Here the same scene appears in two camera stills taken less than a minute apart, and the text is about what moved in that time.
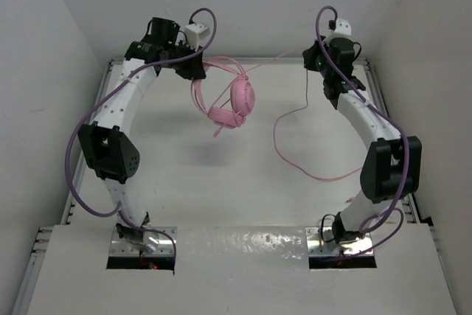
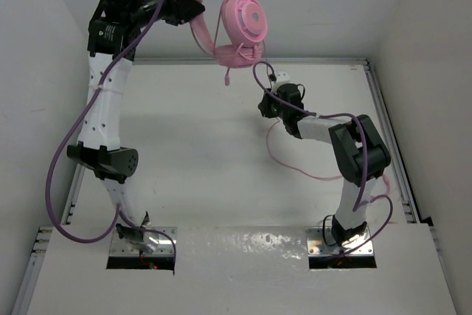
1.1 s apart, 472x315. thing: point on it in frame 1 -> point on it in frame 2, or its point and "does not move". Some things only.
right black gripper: x=311 y=54 -> x=265 y=106
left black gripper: x=194 y=69 -> x=180 y=8
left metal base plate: x=119 y=247 does not move
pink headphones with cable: x=223 y=91 -> x=233 y=22
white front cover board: x=243 y=271 does not move
